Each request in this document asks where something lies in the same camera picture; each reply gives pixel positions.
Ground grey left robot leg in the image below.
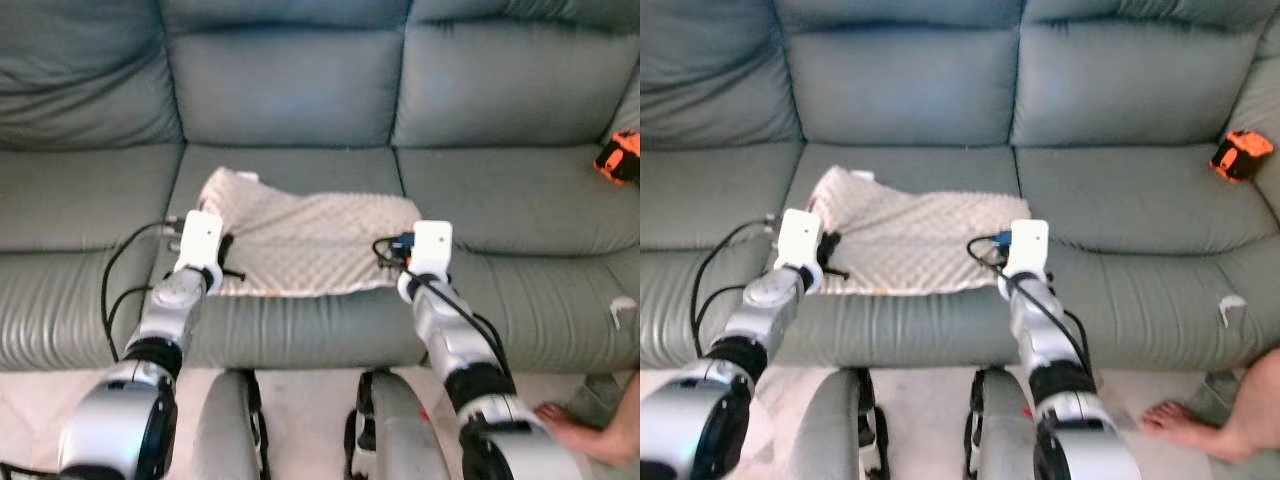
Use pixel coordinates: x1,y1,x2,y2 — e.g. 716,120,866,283
192,368,271,480
785,368,891,480

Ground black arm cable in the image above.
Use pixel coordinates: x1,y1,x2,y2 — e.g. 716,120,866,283
966,230,1096,379
690,218,781,356
101,220,186,363
372,232,516,386

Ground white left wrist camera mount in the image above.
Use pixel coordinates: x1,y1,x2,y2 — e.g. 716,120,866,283
178,210,225,269
776,208,824,269

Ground grey robot leg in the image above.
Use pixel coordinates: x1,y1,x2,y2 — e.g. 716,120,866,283
192,368,271,480
785,368,891,480
345,368,451,480
963,366,1041,480

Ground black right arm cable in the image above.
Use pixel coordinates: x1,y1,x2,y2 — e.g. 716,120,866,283
372,232,516,386
966,230,1096,379

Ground orange black toy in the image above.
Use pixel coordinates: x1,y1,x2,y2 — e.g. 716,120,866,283
594,130,641,187
1208,128,1276,185

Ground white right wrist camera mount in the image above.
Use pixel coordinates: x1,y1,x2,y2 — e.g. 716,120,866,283
1005,218,1050,277
405,220,453,279

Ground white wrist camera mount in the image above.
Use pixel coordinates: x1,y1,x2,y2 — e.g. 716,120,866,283
405,220,453,279
178,210,225,269
1005,218,1050,277
776,208,824,269

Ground grey right robot leg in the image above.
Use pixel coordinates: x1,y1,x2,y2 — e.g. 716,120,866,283
963,366,1041,480
345,368,451,480

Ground person's bare foot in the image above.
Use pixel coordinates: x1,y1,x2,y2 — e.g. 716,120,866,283
535,375,641,466
1140,345,1280,463

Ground beige textured pillow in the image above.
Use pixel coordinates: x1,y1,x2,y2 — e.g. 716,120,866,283
197,167,426,299
805,165,1033,297

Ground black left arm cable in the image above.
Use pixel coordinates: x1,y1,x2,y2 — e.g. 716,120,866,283
101,220,186,363
690,218,781,356

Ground green leather sofa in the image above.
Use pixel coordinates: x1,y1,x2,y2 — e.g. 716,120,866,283
640,0,1280,373
0,0,641,373

